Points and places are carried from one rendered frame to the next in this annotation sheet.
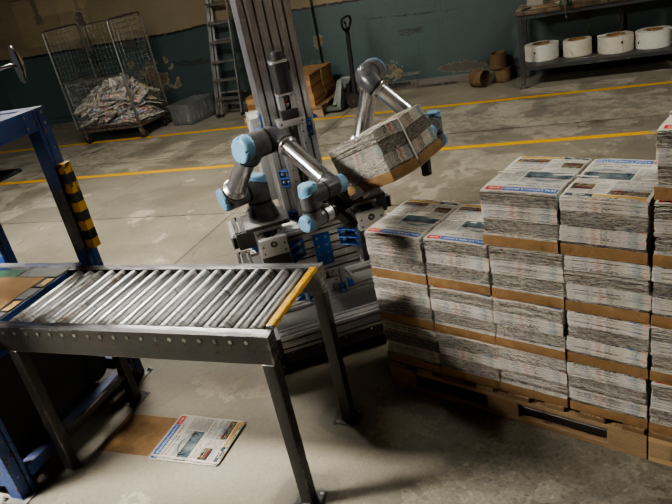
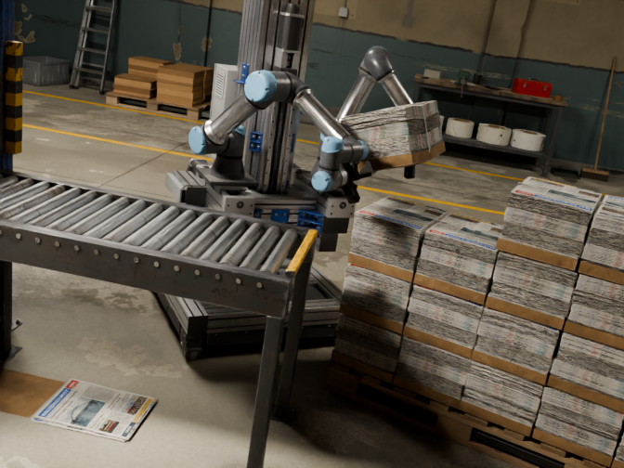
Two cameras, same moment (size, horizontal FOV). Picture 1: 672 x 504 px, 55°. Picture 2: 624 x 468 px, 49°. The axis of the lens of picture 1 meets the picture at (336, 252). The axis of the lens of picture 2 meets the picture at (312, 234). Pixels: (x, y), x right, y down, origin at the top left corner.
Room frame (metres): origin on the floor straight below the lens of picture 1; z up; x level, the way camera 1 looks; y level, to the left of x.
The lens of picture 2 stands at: (0.09, 0.83, 1.60)
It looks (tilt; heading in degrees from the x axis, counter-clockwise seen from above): 19 degrees down; 342
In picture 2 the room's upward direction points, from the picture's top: 9 degrees clockwise
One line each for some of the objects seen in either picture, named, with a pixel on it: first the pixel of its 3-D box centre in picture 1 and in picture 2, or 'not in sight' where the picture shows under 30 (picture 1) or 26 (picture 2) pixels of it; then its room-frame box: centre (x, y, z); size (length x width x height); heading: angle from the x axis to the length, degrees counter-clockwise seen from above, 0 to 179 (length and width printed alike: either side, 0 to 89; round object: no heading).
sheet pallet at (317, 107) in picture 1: (290, 92); (164, 85); (9.17, 0.16, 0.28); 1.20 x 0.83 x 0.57; 65
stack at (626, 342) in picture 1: (514, 313); (484, 332); (2.32, -0.69, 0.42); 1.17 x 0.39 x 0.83; 47
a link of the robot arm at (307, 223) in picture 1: (313, 219); (327, 179); (2.40, 0.06, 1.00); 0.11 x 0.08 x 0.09; 135
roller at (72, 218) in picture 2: (129, 299); (80, 215); (2.49, 0.91, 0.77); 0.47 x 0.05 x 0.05; 155
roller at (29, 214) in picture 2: (105, 299); (45, 209); (2.54, 1.03, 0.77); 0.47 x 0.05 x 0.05; 155
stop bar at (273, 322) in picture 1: (293, 295); (303, 251); (2.15, 0.19, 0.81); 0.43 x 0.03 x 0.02; 155
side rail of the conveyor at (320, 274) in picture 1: (188, 277); (145, 213); (2.66, 0.68, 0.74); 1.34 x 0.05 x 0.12; 65
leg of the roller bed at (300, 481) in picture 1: (291, 434); (263, 408); (1.94, 0.31, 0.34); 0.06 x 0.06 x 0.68; 65
